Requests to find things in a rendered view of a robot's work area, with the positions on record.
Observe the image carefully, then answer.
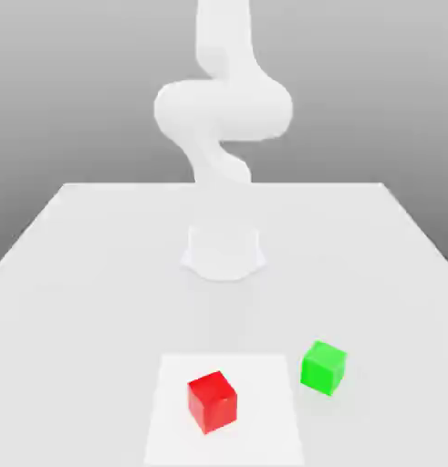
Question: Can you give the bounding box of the small green cube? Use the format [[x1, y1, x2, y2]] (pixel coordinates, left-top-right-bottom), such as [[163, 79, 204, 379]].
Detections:
[[299, 339, 348, 397]]

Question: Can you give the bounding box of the small red cube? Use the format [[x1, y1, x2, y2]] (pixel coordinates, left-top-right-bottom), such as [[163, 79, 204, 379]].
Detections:
[[186, 369, 238, 436]]

